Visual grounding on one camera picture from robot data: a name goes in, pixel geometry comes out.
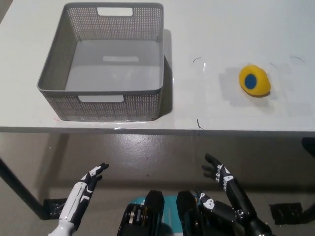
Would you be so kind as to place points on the black floor tape patch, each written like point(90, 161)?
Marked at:
point(285, 212)
point(53, 207)

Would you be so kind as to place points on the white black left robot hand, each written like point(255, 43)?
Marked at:
point(81, 194)

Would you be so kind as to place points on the black metal table leg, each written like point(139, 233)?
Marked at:
point(22, 188)

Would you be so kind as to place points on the yellow rubber duck toy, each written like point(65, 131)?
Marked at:
point(261, 84)

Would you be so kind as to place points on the grey perforated plastic basket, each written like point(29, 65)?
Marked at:
point(108, 73)

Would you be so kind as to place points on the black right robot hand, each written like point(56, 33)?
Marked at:
point(229, 182)

